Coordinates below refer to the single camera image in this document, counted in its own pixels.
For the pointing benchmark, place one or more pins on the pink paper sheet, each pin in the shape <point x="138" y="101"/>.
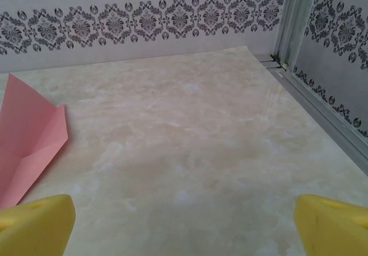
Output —
<point x="26" y="141"/>

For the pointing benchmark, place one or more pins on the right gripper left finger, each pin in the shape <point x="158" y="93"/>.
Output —
<point x="34" y="230"/>

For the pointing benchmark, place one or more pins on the aluminium side rail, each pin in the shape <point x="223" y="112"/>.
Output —
<point x="316" y="106"/>

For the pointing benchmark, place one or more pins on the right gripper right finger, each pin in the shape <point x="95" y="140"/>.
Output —
<point x="333" y="230"/>

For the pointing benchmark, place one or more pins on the aluminium frame post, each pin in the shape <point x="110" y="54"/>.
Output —
<point x="293" y="23"/>

